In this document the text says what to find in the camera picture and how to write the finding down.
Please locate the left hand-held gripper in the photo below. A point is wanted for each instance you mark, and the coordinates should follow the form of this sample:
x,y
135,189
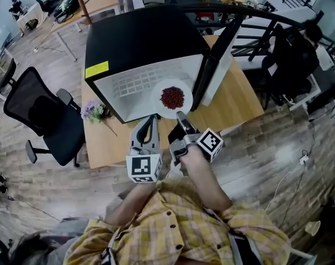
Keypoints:
x,y
143,167

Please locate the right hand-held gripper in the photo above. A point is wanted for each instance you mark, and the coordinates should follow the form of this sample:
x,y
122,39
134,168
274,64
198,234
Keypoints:
x,y
210,143

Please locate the red bean food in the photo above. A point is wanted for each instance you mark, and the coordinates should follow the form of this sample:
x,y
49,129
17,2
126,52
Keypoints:
x,y
172,97

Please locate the white round plate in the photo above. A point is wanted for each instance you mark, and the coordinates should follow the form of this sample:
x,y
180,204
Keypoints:
x,y
157,103

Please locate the black mini fridge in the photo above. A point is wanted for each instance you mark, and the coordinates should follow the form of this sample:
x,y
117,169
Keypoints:
x,y
139,37

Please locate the person's left forearm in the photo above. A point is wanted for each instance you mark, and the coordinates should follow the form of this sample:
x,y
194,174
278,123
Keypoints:
x,y
131,206

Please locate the person's right forearm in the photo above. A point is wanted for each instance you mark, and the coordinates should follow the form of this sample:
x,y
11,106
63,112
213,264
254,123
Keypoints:
x,y
203,181

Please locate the yellow fridge label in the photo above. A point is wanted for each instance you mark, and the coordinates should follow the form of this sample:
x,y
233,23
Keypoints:
x,y
96,69

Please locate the black fridge door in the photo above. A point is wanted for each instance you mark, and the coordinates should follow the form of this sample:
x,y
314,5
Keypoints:
x,y
223,41

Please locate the purple artificial flower bunch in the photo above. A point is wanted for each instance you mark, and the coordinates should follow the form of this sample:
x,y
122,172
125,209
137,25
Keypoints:
x,y
92,111

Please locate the light wooden table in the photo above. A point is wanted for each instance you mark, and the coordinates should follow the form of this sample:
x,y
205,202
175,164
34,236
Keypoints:
x,y
239,98

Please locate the black mesh office chair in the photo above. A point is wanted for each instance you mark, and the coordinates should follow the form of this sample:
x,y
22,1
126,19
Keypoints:
x,y
59,131

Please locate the yellow plaid shirt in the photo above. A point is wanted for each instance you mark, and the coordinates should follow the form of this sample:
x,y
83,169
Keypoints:
x,y
178,230

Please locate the grey trousers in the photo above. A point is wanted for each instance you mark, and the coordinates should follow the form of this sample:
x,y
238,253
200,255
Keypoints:
x,y
70,228

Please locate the white power strip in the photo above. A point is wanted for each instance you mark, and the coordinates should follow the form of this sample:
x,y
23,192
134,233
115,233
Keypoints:
x,y
303,159

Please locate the black metal railing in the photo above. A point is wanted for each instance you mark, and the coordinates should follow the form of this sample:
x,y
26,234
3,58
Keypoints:
x,y
266,16

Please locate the long wooden table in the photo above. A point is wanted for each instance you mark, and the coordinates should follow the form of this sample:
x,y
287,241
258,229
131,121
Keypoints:
x,y
103,0

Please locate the brown metal pole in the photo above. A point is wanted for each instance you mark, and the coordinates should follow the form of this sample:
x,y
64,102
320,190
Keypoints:
x,y
83,4

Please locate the cream cloth covered table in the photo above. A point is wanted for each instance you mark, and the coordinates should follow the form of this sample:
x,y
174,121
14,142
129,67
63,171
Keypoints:
x,y
32,15

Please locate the paper cup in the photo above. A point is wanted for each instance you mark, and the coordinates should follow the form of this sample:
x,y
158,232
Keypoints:
x,y
313,228

